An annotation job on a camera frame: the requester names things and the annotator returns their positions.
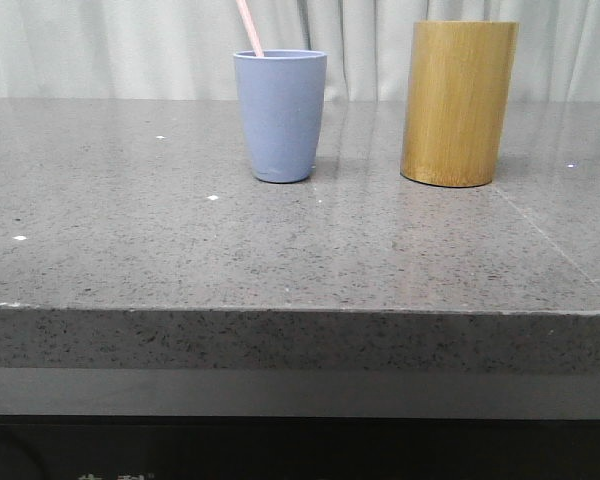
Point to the blue plastic cup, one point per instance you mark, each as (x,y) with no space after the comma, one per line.
(281,98)

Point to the pink chopstick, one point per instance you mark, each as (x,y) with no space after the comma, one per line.
(250,28)

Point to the bamboo cylinder holder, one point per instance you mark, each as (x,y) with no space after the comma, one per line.
(457,95)

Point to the dark cabinet under counter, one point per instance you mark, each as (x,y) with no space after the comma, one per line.
(221,424)

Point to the grey-white curtain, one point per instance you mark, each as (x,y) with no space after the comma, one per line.
(183,49)

